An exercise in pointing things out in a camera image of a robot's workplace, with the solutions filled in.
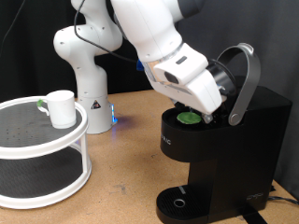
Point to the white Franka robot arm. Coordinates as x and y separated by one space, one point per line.
149 25

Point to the black tape strip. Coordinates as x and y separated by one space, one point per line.
252 217

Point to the grey backdrop panel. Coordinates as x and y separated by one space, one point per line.
274 31

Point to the black coffee pod green lid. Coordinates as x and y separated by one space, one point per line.
188 118

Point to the black Keurig coffee machine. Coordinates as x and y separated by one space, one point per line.
233 171

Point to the black backdrop curtain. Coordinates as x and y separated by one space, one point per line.
31 62

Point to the white two-tier turntable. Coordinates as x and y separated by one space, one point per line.
46 149

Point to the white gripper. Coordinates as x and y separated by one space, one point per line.
199 93

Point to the black drip tray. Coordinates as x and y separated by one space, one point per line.
193 205

